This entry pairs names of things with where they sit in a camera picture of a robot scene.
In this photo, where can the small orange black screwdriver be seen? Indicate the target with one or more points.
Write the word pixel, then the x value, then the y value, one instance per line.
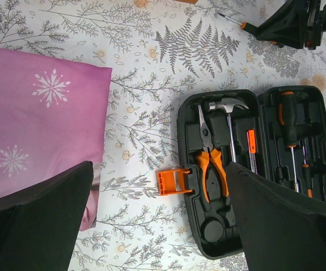
pixel 306 171

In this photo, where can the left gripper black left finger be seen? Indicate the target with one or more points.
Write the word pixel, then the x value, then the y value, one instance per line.
pixel 39 224

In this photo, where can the thin orange precision screwdriver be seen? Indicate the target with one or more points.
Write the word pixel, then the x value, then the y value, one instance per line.
pixel 244 25

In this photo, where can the large orange black screwdriver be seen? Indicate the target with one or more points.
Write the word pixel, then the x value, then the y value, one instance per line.
pixel 287 112

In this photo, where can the purple folded cloth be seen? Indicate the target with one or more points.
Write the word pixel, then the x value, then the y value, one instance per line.
pixel 52 117

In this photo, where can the black handled steel hammer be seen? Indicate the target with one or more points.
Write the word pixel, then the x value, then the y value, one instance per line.
pixel 228 105

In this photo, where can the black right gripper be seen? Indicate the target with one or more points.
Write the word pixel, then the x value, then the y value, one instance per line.
pixel 296 24

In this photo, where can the floral patterned table mat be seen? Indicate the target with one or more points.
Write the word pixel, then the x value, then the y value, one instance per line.
pixel 160 52

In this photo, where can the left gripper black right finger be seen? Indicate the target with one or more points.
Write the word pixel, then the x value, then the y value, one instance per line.
pixel 279 228

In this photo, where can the black plastic tool case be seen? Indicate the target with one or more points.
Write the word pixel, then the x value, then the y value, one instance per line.
pixel 213 224

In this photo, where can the orange handled pliers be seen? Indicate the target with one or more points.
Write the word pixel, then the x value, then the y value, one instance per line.
pixel 210 155

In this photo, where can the orange handled utility knife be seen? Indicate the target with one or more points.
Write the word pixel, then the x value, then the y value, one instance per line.
pixel 252 149

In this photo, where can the orange wooden compartment tray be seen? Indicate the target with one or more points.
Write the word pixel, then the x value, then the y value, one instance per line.
pixel 188 1

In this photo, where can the orange case latch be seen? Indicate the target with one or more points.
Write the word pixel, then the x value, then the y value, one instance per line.
pixel 172 181

